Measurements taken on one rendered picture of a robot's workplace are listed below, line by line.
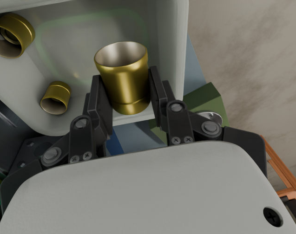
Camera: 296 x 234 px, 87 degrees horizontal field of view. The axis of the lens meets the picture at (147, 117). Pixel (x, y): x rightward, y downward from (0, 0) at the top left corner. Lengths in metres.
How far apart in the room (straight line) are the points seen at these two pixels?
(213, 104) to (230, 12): 0.95
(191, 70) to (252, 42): 1.14
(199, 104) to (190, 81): 0.08
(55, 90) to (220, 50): 1.37
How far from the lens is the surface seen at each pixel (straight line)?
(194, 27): 1.33
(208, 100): 0.54
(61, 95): 0.27
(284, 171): 2.78
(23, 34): 0.24
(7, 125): 0.33
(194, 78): 0.56
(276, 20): 1.67
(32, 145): 0.33
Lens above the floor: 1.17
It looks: 43 degrees down
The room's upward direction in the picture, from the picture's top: 169 degrees clockwise
